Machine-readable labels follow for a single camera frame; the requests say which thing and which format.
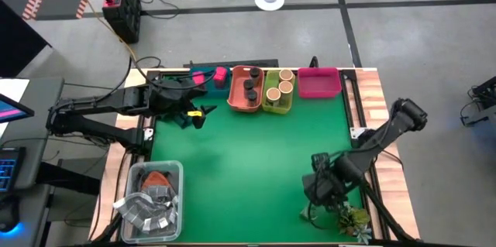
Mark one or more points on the orange plastic bin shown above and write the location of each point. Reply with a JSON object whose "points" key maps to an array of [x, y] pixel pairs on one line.
{"points": [[237, 96]]}

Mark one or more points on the clear plastic storage box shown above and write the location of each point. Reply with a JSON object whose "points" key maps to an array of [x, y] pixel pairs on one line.
{"points": [[131, 235]]}

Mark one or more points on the orange and grey cloth item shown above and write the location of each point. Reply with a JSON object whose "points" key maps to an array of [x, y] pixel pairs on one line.
{"points": [[155, 179]]}

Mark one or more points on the grey checked cloth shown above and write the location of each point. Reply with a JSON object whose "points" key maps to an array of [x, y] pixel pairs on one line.
{"points": [[147, 208]]}

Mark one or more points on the keyboard with blue light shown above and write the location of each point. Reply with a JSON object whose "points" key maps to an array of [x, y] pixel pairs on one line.
{"points": [[9, 169]]}

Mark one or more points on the pink plastic bin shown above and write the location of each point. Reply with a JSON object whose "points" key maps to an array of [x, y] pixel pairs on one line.
{"points": [[319, 82]]}

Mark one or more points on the pale spice jar black lid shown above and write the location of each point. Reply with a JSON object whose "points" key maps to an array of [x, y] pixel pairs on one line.
{"points": [[255, 73]]}

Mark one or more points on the black and red power station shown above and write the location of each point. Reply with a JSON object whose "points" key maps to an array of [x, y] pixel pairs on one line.
{"points": [[124, 14]]}

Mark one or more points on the smoked paprika tin red lid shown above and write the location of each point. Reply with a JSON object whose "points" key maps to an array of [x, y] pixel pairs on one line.
{"points": [[198, 78], [220, 76]]}

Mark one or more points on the mouse with blue light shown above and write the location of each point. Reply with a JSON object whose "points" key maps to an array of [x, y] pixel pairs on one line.
{"points": [[7, 216]]}

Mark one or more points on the black floor panel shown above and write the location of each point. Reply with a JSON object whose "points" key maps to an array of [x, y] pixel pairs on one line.
{"points": [[19, 45]]}

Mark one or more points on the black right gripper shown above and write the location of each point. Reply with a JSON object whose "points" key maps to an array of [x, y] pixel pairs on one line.
{"points": [[323, 189]]}

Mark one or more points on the yellow plastic bin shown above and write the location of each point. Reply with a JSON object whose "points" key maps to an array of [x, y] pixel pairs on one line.
{"points": [[284, 105]]}

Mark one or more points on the black aluminium table frame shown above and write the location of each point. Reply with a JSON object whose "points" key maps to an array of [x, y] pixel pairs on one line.
{"points": [[354, 96]]}

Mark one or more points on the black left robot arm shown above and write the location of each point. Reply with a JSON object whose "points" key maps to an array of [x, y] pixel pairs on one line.
{"points": [[97, 103]]}

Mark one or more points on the green table mat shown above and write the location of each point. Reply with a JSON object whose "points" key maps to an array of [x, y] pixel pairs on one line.
{"points": [[252, 162]]}

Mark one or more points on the tablet screen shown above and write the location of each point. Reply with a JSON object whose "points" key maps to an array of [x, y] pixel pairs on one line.
{"points": [[13, 109]]}

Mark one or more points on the blue plastic bin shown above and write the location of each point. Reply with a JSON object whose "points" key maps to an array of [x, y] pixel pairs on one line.
{"points": [[209, 92]]}

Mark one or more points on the long black bar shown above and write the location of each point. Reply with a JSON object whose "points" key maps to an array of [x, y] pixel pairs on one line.
{"points": [[232, 63]]}

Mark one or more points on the grey desk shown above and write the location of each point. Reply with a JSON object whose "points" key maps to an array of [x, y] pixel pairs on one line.
{"points": [[42, 96]]}

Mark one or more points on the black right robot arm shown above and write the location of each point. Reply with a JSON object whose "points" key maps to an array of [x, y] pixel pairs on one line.
{"points": [[403, 117]]}

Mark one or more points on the tan spice jar black lid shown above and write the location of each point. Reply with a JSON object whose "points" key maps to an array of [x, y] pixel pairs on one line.
{"points": [[252, 96]]}

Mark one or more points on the small black mount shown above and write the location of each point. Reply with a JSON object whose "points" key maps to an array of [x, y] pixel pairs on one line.
{"points": [[313, 62]]}

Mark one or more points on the white paper sheet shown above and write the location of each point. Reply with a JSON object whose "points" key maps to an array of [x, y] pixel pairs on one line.
{"points": [[15, 84]]}

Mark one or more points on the cardboard tube spice can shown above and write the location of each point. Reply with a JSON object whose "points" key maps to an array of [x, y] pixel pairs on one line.
{"points": [[286, 75], [273, 94], [285, 87]]}

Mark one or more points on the silver corner bracket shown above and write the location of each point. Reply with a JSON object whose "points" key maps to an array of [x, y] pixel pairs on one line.
{"points": [[356, 132], [148, 134]]}

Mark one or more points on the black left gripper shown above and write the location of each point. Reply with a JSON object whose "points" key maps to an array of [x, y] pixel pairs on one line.
{"points": [[170, 98]]}

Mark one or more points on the red spice jar black lid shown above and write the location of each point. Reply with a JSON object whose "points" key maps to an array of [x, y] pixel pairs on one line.
{"points": [[249, 84]]}

